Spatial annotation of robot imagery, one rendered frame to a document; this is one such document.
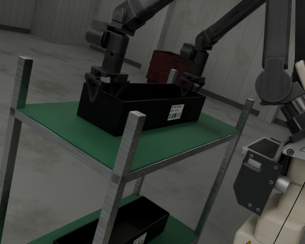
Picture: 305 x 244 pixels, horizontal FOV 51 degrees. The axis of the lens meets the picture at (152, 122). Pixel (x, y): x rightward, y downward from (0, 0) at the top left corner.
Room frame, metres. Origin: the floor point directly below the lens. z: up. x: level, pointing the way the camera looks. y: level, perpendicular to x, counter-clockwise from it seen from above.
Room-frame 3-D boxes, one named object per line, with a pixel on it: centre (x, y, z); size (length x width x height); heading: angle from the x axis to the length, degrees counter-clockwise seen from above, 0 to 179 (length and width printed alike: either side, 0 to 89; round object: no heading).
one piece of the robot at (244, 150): (0.93, -0.39, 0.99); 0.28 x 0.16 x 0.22; 150
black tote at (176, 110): (1.18, 0.02, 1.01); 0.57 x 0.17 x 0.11; 150
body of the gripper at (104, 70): (0.93, 0.16, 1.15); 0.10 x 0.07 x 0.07; 150
